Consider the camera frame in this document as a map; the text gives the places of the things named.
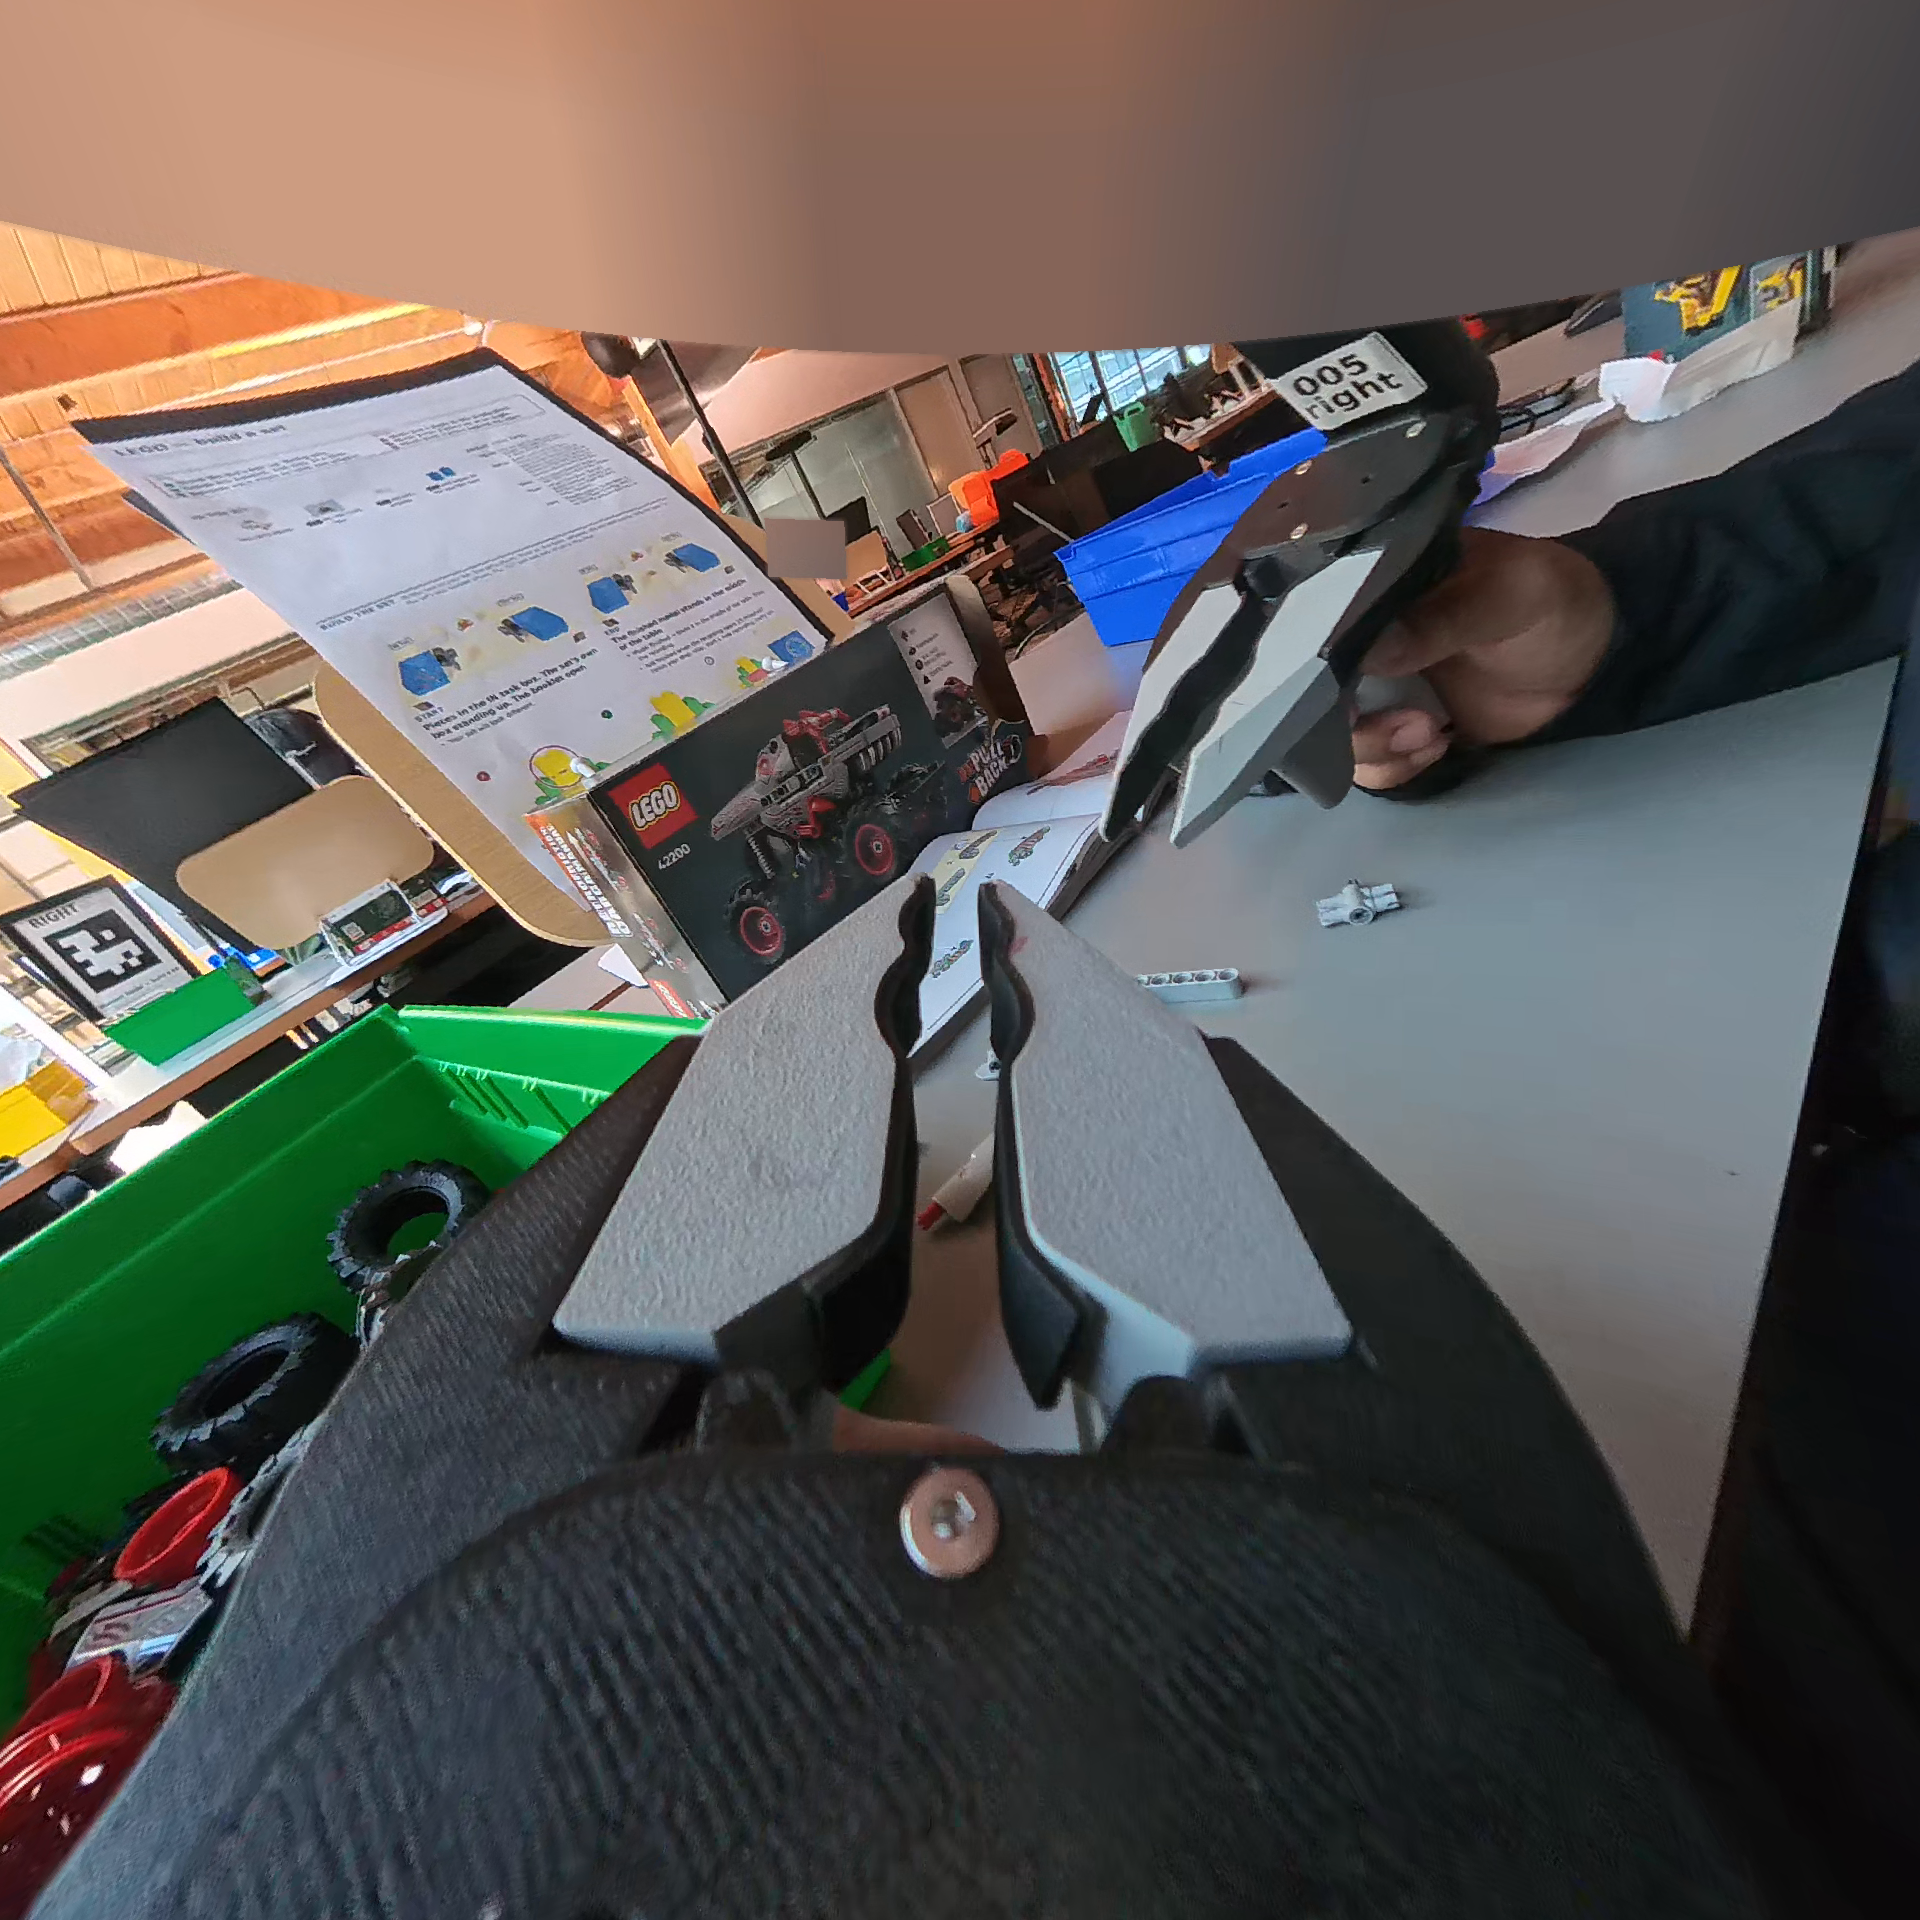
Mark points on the black board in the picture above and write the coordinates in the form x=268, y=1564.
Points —
x=165, y=796

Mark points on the red toy wheel hub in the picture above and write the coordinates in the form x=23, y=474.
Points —
x=77, y=1770
x=176, y=1526

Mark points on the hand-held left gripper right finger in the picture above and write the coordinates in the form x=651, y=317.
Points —
x=1156, y=1185

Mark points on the orange crate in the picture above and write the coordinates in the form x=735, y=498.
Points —
x=972, y=494

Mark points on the grey lego cross connector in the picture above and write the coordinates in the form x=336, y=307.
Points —
x=1358, y=901

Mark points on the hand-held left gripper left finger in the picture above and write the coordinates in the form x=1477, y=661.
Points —
x=751, y=1185

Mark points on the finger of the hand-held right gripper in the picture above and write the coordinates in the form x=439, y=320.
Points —
x=1289, y=661
x=1184, y=675

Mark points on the black pole stand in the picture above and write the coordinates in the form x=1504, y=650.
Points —
x=699, y=412

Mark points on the person's right hand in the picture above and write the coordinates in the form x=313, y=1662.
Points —
x=1517, y=644

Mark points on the yellow blue toy box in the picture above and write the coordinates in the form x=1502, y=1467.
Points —
x=1710, y=299

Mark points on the lego instruction booklet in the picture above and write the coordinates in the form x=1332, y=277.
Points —
x=1036, y=848

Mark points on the person's right forearm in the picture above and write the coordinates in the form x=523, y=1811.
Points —
x=1769, y=586

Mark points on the white paper bag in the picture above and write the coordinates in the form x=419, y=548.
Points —
x=1695, y=369

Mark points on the small green bin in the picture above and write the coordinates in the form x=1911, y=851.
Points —
x=182, y=1019

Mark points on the grey lego beam with holes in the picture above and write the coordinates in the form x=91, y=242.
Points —
x=1193, y=984

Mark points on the printed instruction sheet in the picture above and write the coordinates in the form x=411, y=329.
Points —
x=452, y=569

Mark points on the black white marker sign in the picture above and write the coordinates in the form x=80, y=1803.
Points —
x=99, y=953

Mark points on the person's dark trousers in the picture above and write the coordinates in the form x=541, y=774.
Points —
x=1845, y=1200

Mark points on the black lego set box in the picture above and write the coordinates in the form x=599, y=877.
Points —
x=811, y=810

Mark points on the black toy tire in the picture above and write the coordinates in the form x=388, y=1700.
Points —
x=405, y=1222
x=248, y=1394

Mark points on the white papers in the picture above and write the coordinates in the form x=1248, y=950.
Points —
x=1545, y=436

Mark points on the light wooden board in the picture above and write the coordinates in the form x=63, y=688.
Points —
x=435, y=838

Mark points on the blue plastic bin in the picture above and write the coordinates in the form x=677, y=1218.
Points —
x=1142, y=579

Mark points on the small rounded wooden panel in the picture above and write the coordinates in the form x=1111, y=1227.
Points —
x=301, y=862

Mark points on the green plastic bin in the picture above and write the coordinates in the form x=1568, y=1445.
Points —
x=224, y=1185

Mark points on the small circuit board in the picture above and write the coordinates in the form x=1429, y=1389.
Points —
x=376, y=921

